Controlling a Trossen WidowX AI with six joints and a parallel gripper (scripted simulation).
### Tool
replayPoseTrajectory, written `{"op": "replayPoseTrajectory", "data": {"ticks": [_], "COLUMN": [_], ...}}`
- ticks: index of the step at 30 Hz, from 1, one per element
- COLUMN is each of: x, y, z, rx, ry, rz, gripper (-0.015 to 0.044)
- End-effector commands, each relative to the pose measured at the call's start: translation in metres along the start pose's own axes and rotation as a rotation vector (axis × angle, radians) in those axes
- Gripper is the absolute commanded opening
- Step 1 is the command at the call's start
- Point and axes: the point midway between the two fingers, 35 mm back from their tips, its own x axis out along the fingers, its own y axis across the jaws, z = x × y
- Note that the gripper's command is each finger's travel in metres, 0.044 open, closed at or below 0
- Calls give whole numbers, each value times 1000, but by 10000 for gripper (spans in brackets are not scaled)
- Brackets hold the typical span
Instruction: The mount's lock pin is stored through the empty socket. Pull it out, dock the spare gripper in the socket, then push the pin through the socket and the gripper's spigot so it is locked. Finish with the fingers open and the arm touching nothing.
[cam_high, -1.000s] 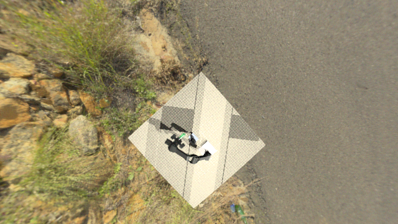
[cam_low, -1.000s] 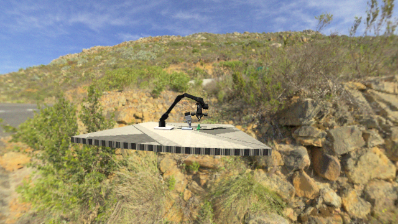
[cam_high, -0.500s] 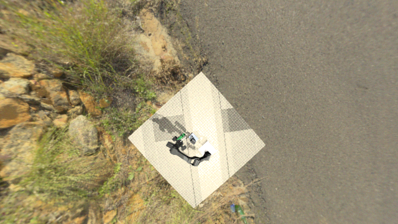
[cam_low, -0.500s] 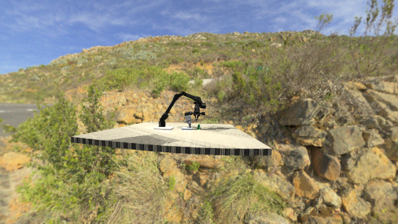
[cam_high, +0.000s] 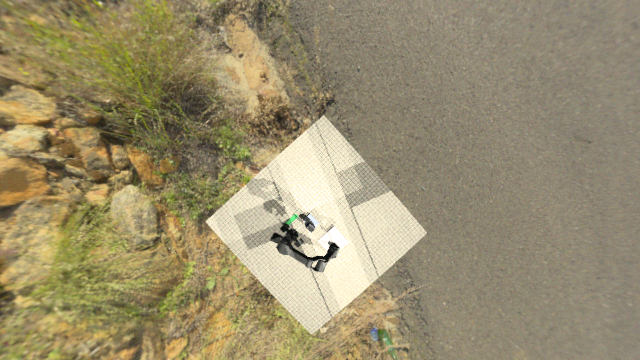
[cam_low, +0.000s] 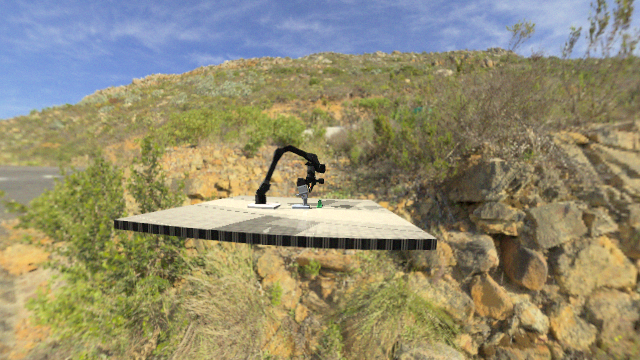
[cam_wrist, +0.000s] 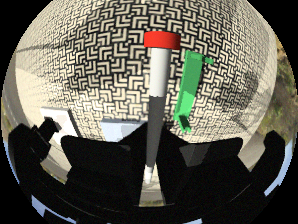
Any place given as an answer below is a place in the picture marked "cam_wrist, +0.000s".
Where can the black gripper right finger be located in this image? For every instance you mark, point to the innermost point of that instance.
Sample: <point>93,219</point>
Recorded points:
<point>177,158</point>

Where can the long pin with red cap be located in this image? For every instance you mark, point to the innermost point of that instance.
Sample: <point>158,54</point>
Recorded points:
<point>162,44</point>

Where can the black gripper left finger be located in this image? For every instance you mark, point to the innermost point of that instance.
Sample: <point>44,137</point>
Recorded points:
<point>125,158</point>

